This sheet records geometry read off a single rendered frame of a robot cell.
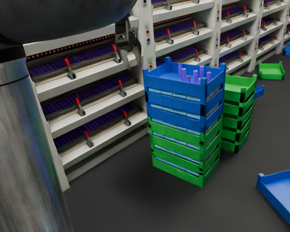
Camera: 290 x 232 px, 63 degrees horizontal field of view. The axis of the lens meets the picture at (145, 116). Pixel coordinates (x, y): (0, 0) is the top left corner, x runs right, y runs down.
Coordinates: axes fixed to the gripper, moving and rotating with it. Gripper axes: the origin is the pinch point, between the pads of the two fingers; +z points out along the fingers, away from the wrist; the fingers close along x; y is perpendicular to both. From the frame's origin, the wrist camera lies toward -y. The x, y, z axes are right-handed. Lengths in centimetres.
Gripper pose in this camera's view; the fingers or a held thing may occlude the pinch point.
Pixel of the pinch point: (133, 66)
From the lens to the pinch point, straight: 99.0
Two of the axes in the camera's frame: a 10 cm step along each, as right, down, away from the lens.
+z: 2.2, 8.4, 5.0
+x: -9.7, 1.6, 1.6
